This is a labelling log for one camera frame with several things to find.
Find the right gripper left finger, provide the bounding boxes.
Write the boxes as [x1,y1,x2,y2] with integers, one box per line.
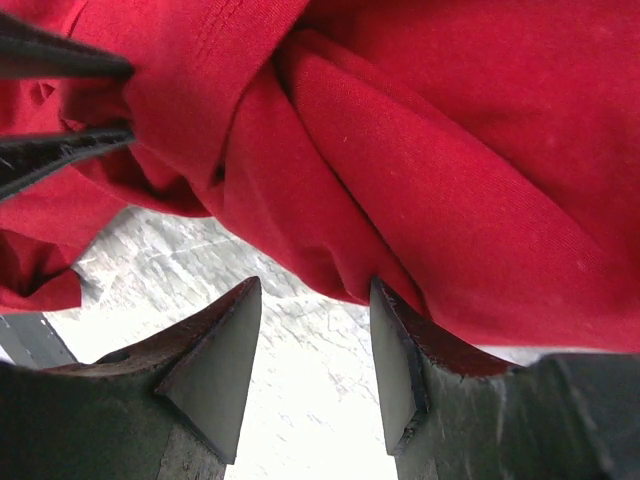
[1,277,261,479]

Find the red t-shirt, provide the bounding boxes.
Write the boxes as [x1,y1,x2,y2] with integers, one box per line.
[1,1,639,352]

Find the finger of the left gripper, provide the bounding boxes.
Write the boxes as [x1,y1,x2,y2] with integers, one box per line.
[1,12,134,79]
[1,128,135,201]

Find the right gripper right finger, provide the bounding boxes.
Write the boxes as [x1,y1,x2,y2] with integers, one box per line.
[370,280,639,479]

